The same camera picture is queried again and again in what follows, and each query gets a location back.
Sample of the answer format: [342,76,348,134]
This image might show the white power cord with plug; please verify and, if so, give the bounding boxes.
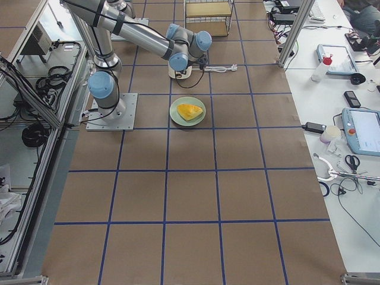
[191,64,239,73]

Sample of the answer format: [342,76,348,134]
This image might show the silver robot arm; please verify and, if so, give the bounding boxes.
[64,1,212,122]

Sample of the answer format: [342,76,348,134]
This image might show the white bottle red cap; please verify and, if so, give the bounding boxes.
[311,53,333,83]

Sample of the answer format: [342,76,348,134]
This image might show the white two-slot toaster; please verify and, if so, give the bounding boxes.
[167,64,192,80]

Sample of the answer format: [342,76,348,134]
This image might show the black scissors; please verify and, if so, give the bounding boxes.
[344,154,360,174]

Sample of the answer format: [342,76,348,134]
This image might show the teach pendant near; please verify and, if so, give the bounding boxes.
[341,108,379,157]

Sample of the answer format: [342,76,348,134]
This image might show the white cup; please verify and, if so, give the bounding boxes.
[319,125,341,144]

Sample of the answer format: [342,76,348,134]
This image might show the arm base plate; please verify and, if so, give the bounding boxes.
[110,17,149,41]
[85,93,138,131]

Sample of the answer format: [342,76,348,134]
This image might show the black phone device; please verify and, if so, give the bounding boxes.
[344,91,361,108]

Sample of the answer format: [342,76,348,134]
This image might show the black power adapter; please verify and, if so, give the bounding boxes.
[302,122,326,134]

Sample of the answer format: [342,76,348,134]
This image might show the black round cap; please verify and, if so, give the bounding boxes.
[350,73,366,86]

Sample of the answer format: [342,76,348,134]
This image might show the teach pendant far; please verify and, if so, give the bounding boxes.
[316,44,359,75]

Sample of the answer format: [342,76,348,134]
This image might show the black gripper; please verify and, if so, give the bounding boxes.
[186,58,198,68]

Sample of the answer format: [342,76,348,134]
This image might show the golden triangular pastry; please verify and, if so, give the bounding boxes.
[176,104,203,121]

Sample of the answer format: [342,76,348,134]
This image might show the light green plate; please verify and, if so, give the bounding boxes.
[169,96,206,126]

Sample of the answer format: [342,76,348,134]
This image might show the aluminium frame post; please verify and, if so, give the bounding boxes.
[277,0,315,68]

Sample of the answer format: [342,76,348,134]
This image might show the wire and wood shelf box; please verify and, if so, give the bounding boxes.
[184,0,235,38]

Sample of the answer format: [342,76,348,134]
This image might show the teach pendant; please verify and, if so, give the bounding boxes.
[316,44,359,75]
[341,108,379,157]

